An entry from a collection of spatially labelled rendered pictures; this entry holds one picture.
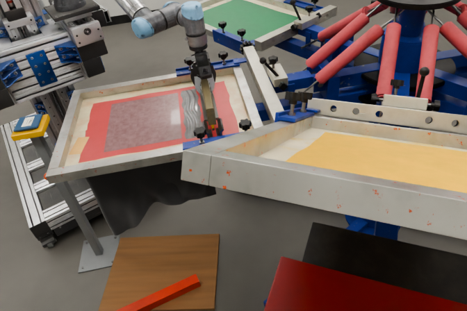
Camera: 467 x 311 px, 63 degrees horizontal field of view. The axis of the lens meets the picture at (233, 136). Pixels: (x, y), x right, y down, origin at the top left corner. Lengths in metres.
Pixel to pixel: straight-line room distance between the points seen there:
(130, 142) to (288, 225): 1.18
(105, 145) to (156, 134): 0.20
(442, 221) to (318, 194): 0.12
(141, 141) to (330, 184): 1.16
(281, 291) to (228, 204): 1.66
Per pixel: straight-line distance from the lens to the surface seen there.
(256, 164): 0.43
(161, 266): 2.26
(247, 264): 2.20
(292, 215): 2.39
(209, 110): 1.37
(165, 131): 1.53
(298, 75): 1.61
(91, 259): 2.46
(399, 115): 1.23
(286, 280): 0.86
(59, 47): 2.09
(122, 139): 1.55
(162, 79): 1.82
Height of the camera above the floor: 1.85
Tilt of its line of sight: 39 degrees down
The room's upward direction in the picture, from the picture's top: 7 degrees counter-clockwise
